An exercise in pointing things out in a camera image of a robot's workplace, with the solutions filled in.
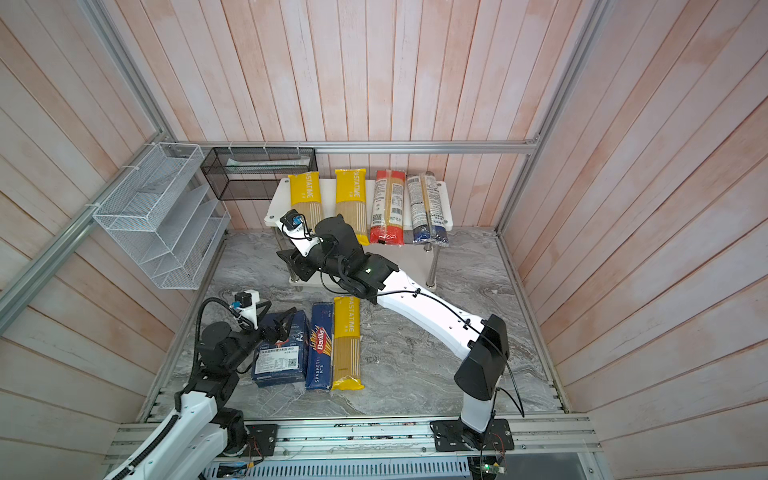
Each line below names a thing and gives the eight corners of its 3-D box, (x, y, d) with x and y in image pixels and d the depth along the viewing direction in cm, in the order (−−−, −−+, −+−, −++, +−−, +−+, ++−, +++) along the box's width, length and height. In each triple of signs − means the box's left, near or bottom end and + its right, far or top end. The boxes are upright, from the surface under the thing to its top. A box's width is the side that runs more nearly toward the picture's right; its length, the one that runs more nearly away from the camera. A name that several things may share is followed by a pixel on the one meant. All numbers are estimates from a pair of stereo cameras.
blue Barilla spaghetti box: (307, 391, 83) (305, 387, 80) (312, 309, 99) (310, 303, 96) (333, 388, 83) (331, 385, 80) (333, 307, 100) (332, 302, 97)
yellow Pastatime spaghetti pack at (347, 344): (332, 392, 83) (331, 389, 81) (334, 301, 102) (333, 297, 99) (363, 389, 83) (363, 386, 81) (360, 300, 102) (360, 295, 100)
